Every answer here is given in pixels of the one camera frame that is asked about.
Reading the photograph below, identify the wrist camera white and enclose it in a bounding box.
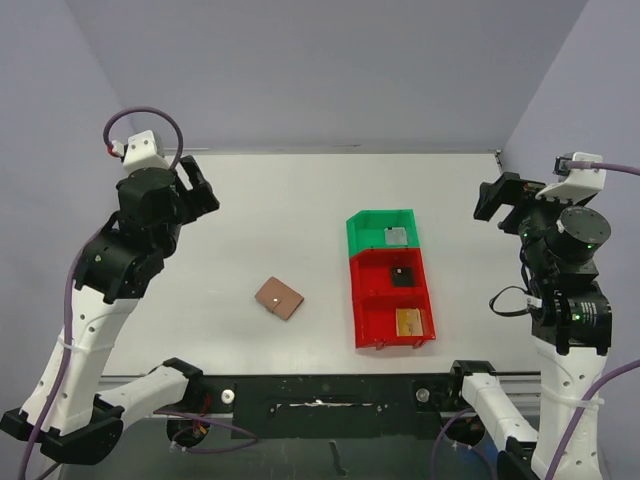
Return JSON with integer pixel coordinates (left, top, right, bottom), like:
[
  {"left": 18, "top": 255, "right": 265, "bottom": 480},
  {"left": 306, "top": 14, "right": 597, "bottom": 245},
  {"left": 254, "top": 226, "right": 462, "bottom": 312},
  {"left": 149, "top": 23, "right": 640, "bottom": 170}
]
[
  {"left": 536, "top": 152, "right": 606, "bottom": 204},
  {"left": 107, "top": 130, "right": 170, "bottom": 174}
]

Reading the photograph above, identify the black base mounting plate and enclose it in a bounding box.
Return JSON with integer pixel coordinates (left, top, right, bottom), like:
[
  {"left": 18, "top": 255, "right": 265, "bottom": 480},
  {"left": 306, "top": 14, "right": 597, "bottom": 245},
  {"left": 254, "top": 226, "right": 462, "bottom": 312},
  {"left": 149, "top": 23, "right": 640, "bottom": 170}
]
[{"left": 144, "top": 372, "right": 501, "bottom": 441}]

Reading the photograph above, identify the gold credit card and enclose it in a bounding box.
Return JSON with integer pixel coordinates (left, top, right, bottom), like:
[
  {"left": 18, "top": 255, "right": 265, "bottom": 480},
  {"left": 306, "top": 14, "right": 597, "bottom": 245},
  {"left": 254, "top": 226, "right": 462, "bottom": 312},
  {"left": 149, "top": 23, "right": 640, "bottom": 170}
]
[{"left": 395, "top": 308, "right": 424, "bottom": 337}]

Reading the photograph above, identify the silver credit card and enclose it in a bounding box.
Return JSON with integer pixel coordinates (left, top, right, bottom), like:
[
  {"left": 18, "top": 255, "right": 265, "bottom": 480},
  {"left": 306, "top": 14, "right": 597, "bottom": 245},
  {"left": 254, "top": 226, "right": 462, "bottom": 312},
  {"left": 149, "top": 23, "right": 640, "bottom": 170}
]
[{"left": 384, "top": 227, "right": 408, "bottom": 247}]

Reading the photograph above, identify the black credit card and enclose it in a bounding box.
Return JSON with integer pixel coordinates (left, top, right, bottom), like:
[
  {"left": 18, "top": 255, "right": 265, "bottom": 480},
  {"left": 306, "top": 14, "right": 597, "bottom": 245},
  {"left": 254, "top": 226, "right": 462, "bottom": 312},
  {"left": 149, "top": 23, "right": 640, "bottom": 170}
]
[{"left": 390, "top": 267, "right": 415, "bottom": 288}]

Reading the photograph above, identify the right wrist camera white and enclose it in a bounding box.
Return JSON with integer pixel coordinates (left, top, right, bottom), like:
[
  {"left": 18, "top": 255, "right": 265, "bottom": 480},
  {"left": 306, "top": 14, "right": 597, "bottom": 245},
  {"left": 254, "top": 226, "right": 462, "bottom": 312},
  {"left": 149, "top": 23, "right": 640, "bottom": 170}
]
[{"left": 536, "top": 152, "right": 606, "bottom": 204}]

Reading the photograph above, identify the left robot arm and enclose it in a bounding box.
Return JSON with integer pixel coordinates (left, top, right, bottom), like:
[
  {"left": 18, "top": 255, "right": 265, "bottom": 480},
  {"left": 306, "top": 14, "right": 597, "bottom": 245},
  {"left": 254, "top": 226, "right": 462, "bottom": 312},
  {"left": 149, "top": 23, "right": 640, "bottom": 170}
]
[{"left": 1, "top": 156, "right": 219, "bottom": 465}]

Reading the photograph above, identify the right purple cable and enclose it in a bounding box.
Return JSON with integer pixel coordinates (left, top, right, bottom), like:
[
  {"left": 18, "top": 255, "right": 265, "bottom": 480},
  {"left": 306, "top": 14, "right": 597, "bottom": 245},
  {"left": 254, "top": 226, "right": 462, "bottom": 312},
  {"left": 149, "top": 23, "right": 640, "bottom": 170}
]
[{"left": 432, "top": 162, "right": 640, "bottom": 480}]

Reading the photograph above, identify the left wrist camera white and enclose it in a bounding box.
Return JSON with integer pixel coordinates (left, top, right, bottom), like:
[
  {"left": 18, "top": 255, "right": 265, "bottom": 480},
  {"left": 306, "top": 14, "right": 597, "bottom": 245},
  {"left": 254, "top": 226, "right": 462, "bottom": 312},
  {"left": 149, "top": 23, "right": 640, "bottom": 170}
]
[{"left": 107, "top": 130, "right": 170, "bottom": 174}]

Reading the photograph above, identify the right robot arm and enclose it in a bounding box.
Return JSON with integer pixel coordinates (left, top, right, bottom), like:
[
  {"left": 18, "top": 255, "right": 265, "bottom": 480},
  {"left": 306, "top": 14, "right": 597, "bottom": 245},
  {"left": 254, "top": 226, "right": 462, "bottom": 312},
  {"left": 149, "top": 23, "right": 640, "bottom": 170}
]
[{"left": 452, "top": 173, "right": 639, "bottom": 479}]

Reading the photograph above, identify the brown leather card holder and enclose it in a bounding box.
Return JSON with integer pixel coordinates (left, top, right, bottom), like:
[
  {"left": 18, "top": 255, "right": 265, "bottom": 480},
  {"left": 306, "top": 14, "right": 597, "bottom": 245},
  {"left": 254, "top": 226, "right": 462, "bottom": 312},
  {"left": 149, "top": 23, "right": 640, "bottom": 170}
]
[{"left": 255, "top": 277, "right": 304, "bottom": 321}]

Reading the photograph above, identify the green plastic bin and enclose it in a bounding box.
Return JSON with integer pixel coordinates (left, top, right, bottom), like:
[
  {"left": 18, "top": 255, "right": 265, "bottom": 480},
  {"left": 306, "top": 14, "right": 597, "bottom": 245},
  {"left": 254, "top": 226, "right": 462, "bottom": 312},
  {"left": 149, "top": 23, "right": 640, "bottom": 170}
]
[{"left": 346, "top": 209, "right": 420, "bottom": 257}]

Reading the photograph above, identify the red plastic double bin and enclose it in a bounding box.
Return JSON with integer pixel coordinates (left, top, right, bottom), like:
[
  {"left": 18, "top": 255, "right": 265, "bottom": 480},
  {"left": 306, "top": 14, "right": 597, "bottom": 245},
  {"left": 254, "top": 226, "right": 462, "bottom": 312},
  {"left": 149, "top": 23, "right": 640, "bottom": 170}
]
[{"left": 349, "top": 248, "right": 436, "bottom": 350}]

